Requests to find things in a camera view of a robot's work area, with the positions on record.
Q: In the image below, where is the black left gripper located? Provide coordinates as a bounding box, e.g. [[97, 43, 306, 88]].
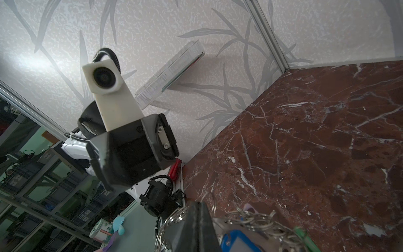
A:
[[86, 113, 179, 192]]

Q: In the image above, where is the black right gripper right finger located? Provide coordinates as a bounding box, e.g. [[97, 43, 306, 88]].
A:
[[200, 202, 222, 252]]

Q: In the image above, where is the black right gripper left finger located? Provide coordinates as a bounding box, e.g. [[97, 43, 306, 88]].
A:
[[163, 202, 201, 252]]

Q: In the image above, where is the steel key ring disc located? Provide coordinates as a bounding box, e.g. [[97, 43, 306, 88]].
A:
[[154, 201, 320, 252]]

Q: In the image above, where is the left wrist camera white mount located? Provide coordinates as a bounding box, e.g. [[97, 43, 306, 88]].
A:
[[82, 59, 144, 131]]

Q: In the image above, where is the clear plastic wall tray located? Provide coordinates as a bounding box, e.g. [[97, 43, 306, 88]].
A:
[[135, 41, 205, 110]]

